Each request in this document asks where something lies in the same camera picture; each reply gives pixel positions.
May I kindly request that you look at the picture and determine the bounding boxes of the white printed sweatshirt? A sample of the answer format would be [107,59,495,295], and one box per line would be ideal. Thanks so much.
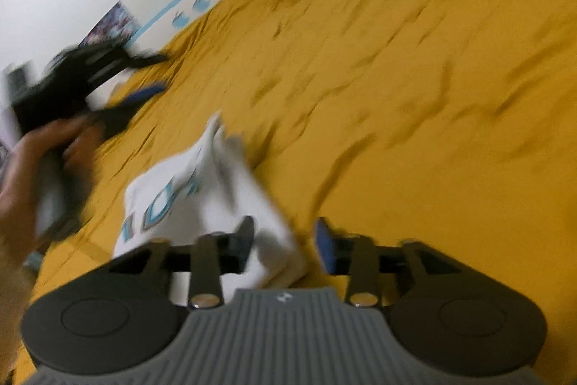
[113,114,308,301]

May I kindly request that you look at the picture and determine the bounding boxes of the person's left hand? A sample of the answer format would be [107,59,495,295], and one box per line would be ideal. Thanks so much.
[1,116,103,266]

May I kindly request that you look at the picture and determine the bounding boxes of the white blue headboard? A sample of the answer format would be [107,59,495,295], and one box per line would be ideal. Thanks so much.
[128,0,221,50]

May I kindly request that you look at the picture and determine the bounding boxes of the mustard yellow bed quilt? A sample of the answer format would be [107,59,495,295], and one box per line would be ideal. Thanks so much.
[33,0,576,384]

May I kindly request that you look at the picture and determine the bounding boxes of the anime wall posters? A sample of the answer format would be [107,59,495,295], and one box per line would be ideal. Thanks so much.
[79,1,140,47]

